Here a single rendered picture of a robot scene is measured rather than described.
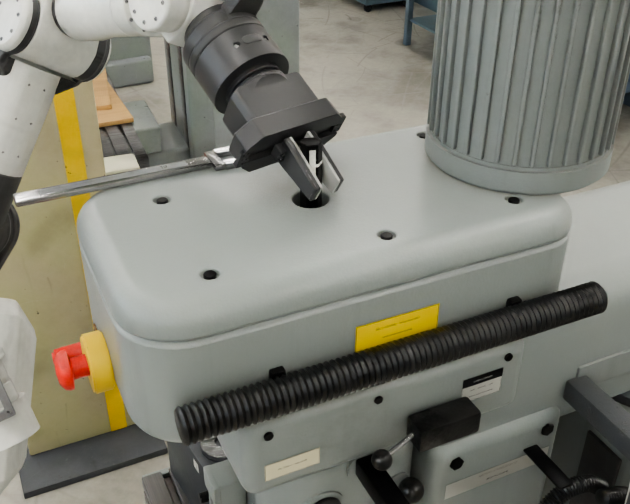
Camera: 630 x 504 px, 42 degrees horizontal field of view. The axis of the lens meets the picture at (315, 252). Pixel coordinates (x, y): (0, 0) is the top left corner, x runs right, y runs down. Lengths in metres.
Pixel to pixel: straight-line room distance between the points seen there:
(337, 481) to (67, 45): 0.61
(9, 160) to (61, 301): 1.78
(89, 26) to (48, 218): 1.73
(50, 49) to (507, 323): 0.63
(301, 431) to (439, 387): 0.16
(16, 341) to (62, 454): 2.12
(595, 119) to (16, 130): 0.69
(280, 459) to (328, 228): 0.23
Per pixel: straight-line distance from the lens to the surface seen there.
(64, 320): 2.91
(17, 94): 1.10
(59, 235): 2.74
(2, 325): 1.13
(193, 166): 0.87
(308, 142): 0.78
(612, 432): 0.99
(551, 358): 0.98
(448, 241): 0.76
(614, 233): 1.08
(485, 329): 0.80
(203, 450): 1.59
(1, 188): 1.12
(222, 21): 0.84
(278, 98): 0.81
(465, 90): 0.83
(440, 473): 0.98
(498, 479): 1.06
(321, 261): 0.72
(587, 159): 0.87
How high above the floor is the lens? 2.28
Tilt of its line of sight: 32 degrees down
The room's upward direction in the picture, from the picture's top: straight up
